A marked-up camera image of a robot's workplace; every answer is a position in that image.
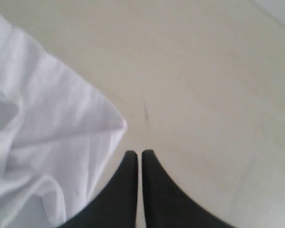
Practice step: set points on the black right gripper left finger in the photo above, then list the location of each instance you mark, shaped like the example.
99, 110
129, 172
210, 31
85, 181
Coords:
116, 204

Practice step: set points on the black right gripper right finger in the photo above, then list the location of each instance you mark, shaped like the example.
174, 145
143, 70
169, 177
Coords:
166, 205

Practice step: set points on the white t-shirt red lettering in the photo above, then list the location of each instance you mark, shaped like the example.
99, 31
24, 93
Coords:
57, 133

